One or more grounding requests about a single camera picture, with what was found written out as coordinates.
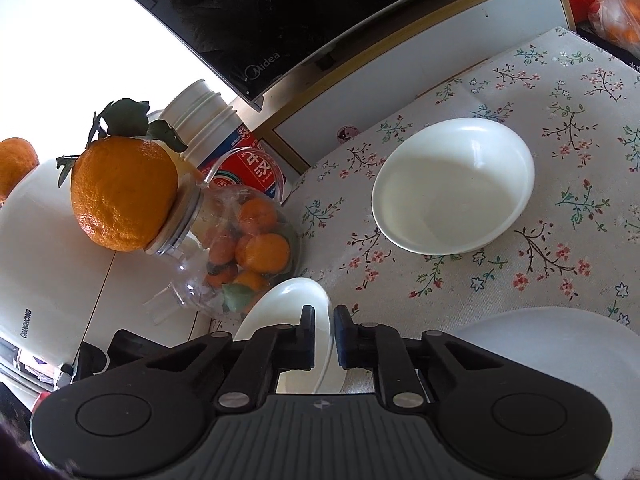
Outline white plate with rose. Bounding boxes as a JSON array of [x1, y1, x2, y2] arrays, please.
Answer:
[[454, 307, 640, 479]]

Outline white cabinet with wood trim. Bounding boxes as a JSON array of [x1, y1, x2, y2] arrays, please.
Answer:
[[232, 0, 575, 172]]

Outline black induction cooker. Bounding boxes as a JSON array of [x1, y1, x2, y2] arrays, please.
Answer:
[[134, 0, 407, 106]]

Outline large orange with leaves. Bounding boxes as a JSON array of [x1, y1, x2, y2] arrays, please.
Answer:
[[56, 98, 186, 252]]

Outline stack of paper cups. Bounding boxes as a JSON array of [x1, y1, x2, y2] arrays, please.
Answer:
[[158, 79, 236, 160]]

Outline plastic bag of oranges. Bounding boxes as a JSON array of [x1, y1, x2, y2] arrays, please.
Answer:
[[588, 0, 640, 58]]

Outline floral tablecloth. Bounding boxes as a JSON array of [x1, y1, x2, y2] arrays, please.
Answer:
[[278, 24, 640, 396]]

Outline white Changhong rice cooker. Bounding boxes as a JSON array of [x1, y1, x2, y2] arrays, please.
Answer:
[[1, 160, 210, 405]]

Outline clear jar of tangerines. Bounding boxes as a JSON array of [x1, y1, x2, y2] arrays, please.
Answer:
[[144, 177, 299, 323]]

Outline cream bowl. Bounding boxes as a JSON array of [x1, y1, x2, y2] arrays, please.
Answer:
[[233, 276, 354, 395], [371, 118, 535, 256]]

